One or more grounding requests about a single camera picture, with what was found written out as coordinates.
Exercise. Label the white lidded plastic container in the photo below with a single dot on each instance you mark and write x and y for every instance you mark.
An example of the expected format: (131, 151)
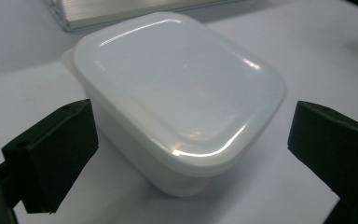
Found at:
(180, 90)

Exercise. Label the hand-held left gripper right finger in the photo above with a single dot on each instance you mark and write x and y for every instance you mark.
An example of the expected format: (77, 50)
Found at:
(332, 146)

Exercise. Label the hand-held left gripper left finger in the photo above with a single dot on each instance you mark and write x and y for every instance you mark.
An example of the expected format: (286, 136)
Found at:
(49, 149)

